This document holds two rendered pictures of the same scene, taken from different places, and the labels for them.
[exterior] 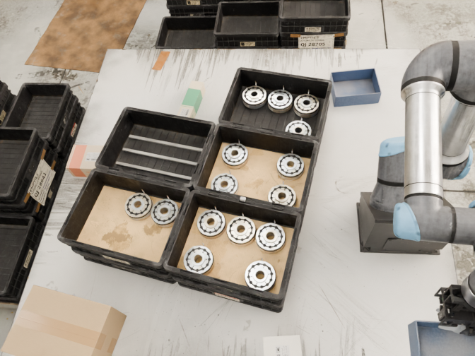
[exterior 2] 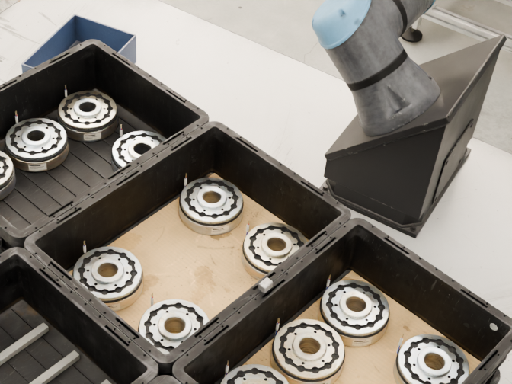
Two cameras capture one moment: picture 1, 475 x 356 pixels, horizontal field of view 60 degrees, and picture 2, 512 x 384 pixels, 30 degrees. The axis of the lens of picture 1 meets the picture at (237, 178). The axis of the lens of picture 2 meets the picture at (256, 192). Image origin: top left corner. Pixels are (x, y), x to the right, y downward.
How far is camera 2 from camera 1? 0.99 m
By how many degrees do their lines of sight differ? 47
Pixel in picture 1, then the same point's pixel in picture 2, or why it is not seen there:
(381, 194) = (392, 97)
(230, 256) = not seen: outside the picture
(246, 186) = (196, 299)
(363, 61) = (26, 28)
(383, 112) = (161, 66)
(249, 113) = (10, 209)
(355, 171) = not seen: hidden behind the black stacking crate
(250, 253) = (363, 366)
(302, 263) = not seen: hidden behind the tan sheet
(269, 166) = (178, 239)
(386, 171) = (374, 53)
